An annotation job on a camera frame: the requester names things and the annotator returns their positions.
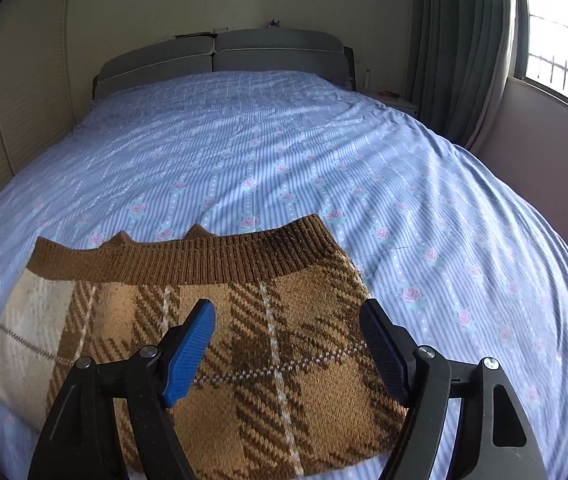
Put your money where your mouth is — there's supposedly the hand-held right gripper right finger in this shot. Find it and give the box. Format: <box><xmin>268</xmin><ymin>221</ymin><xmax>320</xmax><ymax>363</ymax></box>
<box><xmin>359</xmin><ymin>298</ymin><xmax>546</xmax><ymax>480</ymax></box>

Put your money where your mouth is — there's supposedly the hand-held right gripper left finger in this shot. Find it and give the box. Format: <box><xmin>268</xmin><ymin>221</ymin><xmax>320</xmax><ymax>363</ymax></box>
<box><xmin>28</xmin><ymin>298</ymin><xmax>217</xmax><ymax>480</ymax></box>

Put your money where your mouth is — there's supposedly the brown plaid knit sweater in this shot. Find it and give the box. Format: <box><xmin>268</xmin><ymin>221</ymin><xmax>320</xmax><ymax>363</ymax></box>
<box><xmin>0</xmin><ymin>214</ymin><xmax>409</xmax><ymax>478</ymax></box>

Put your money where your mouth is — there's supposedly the bed with blue floral quilt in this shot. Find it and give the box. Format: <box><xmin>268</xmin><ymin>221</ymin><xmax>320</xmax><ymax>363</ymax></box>
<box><xmin>0</xmin><ymin>70</ymin><xmax>568</xmax><ymax>480</ymax></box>

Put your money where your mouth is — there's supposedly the cream wardrobe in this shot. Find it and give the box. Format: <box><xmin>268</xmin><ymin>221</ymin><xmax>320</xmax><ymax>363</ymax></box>
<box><xmin>0</xmin><ymin>0</ymin><xmax>94</xmax><ymax>241</ymax></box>

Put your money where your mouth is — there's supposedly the white nightstand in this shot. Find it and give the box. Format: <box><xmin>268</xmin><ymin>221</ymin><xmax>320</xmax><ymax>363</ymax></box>
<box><xmin>364</xmin><ymin>90</ymin><xmax>421</xmax><ymax>120</ymax></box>

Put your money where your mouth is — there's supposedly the grey padded headboard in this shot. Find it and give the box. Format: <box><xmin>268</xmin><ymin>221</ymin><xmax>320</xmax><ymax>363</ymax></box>
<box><xmin>92</xmin><ymin>27</ymin><xmax>355</xmax><ymax>101</ymax></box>

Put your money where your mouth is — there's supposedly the grey curtain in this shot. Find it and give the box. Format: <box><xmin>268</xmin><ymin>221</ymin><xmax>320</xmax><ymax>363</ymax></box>
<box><xmin>404</xmin><ymin>0</ymin><xmax>520</xmax><ymax>147</ymax></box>

